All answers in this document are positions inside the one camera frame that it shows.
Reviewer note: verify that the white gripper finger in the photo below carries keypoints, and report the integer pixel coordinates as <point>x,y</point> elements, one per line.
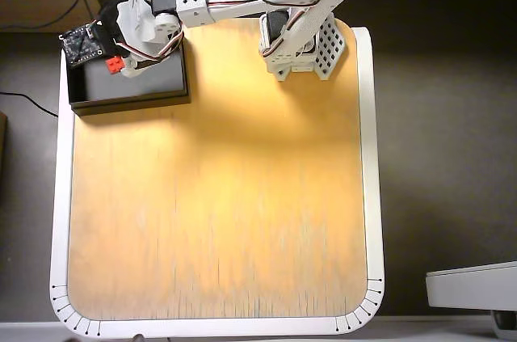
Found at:
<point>135,68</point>

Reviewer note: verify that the red lego block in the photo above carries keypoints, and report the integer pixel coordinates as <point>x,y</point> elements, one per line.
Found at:
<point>114,66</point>

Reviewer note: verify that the black rectangular bin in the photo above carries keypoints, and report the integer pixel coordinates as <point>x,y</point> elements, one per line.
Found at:
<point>161,83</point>

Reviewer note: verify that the brown box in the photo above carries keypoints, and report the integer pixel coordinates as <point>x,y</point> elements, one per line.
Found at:
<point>2,144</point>

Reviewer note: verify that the white table rim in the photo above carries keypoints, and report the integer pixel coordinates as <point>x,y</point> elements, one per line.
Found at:
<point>373,156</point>

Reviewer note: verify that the white plastic device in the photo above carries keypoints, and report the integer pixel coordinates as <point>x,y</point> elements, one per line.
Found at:
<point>472,285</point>

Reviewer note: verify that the black wrist camera board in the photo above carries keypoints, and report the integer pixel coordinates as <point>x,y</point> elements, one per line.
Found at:
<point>82,45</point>

